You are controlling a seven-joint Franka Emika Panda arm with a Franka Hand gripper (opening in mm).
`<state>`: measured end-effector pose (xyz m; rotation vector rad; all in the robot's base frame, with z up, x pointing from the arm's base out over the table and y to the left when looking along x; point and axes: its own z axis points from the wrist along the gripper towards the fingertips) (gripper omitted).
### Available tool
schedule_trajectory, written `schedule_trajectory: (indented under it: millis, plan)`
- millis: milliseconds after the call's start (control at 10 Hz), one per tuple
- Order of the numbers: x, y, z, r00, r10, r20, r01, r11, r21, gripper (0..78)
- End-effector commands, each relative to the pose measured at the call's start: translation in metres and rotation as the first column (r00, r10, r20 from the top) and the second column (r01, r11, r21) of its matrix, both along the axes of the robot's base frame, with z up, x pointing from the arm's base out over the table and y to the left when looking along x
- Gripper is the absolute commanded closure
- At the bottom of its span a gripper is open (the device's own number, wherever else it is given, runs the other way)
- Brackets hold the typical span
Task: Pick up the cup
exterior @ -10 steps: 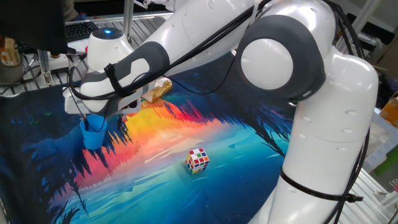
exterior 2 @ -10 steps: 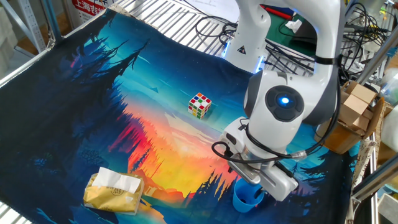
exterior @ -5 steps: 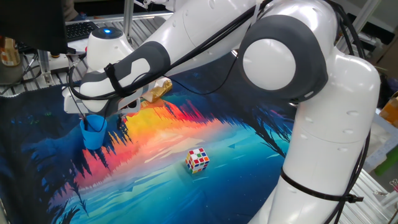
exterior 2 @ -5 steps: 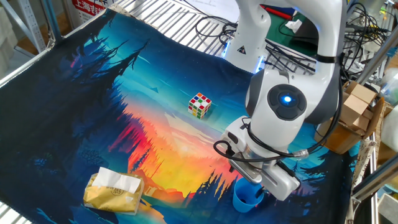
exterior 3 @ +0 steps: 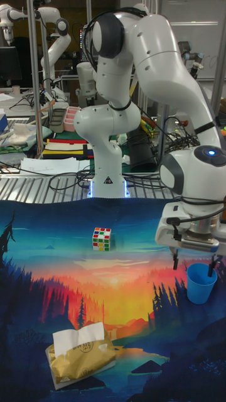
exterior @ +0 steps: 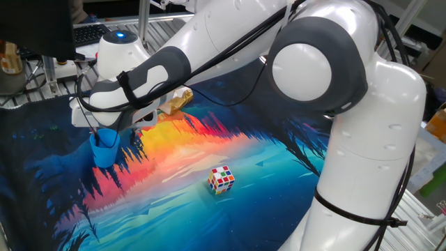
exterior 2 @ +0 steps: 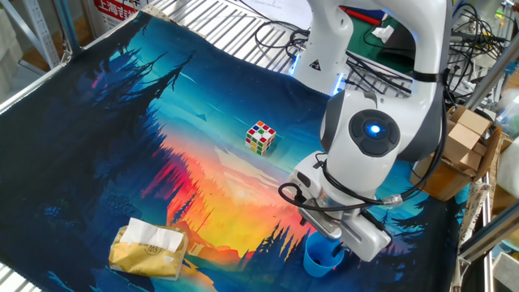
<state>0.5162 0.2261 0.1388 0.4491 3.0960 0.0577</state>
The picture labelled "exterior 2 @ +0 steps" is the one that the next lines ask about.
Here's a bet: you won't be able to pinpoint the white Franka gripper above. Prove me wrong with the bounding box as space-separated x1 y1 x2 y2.
287 152 392 263

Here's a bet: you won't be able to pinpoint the blue plastic cup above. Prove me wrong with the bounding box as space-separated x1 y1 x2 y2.
302 230 346 279

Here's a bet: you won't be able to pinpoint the Rubik's cube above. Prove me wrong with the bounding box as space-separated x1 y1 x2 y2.
244 120 277 157

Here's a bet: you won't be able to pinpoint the brown cardboard box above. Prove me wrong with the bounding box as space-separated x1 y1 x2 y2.
409 105 502 203

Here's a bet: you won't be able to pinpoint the small tan carton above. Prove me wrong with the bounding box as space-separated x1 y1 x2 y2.
443 122 483 163
456 108 493 137

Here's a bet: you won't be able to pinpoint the silver aluminium profile bar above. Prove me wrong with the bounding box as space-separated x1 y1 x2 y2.
457 209 519 264
464 40 519 113

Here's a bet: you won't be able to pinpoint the gold tissue pack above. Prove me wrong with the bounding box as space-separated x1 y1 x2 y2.
108 217 190 281

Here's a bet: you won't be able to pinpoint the green cutting mat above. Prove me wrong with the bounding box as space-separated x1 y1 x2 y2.
346 11 417 75

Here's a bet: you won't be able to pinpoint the white plastic container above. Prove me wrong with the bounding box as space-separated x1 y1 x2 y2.
495 136 519 200

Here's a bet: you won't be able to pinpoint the crumpled white paper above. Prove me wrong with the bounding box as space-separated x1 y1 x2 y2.
371 24 396 44

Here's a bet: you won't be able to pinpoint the forest sunset printed cloth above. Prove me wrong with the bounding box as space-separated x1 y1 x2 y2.
0 11 471 292

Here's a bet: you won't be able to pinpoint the red pen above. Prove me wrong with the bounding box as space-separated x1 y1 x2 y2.
338 5 384 28

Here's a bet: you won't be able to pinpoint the red and white sign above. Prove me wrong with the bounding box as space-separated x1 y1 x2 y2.
92 0 142 30

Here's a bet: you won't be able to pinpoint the white perforated shelf leg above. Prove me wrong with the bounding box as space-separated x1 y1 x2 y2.
0 0 62 70

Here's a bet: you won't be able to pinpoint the silver camera box on gripper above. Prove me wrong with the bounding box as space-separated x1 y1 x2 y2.
298 197 344 240

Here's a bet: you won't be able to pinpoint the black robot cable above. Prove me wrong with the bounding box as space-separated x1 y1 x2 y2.
277 68 449 213

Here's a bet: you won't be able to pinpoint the black cable coil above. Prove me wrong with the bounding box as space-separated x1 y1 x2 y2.
253 19 312 61

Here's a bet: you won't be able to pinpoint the tangled black cables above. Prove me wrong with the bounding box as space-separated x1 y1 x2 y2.
444 2 513 105

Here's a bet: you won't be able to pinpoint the slanted aluminium frame post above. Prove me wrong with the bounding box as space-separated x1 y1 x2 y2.
52 0 84 57

